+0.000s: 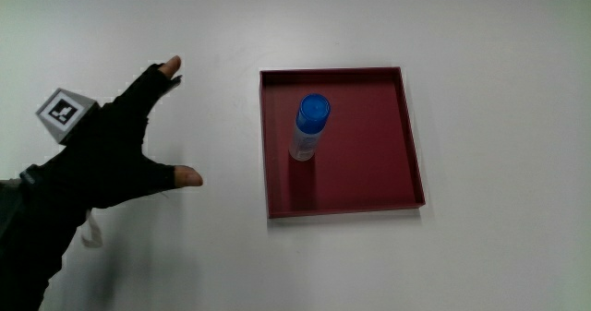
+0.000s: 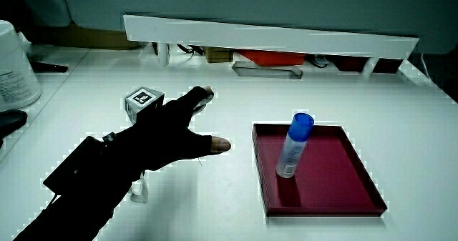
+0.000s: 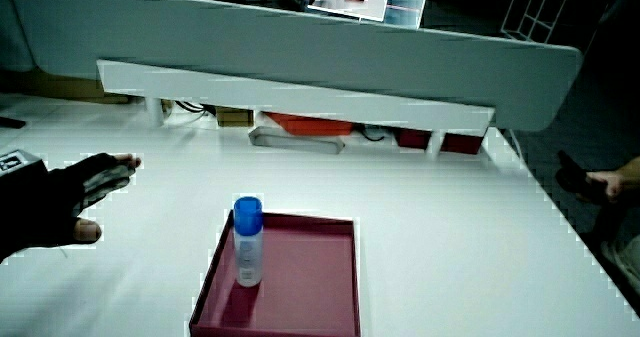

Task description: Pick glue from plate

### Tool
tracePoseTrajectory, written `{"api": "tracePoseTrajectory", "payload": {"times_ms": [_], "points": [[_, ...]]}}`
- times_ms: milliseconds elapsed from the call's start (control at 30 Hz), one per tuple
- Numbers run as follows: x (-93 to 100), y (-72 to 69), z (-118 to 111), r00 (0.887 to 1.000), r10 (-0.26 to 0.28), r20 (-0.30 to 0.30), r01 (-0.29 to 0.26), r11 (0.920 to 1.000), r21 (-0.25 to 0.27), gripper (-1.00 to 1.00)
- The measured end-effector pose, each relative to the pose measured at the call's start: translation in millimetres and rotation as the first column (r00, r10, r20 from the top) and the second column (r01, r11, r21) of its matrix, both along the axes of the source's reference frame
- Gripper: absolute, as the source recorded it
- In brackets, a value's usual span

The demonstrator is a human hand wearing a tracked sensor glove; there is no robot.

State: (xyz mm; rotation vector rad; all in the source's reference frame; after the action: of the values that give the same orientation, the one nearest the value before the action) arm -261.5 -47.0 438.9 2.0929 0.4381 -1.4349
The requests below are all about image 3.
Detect person's left hand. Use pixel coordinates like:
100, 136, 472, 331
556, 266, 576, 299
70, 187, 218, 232
0, 149, 143, 264

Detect blue-capped glue bottle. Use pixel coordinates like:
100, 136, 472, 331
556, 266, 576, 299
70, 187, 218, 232
233, 195, 265, 288

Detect dark red square plate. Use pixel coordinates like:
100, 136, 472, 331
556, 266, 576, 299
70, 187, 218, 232
188, 210, 362, 337

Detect brown cardboard sheet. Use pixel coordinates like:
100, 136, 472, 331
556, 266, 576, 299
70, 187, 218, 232
14, 69, 132, 105

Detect grey desk divider panel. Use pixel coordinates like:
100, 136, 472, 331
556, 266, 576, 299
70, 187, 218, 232
0, 0, 37, 73
10, 0, 584, 132

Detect small cardboard box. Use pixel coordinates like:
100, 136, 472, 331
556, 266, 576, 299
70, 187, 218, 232
215, 106, 255, 128

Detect white shelf riser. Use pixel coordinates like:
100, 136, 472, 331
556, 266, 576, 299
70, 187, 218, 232
96, 59, 496, 157

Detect grey flat case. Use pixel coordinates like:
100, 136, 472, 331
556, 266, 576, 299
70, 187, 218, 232
248, 125, 346, 156

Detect orange box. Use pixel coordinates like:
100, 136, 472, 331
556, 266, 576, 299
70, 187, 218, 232
264, 111, 355, 137

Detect dark red box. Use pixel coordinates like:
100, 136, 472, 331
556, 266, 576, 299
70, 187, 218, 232
394, 128, 484, 156

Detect black handheld device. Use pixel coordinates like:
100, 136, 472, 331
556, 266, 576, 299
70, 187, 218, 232
555, 149, 609, 206

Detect black cable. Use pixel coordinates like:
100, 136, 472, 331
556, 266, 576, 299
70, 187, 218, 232
357, 123, 387, 143
174, 100, 217, 118

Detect white wire rack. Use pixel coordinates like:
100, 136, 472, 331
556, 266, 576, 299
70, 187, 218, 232
501, 0, 576, 44

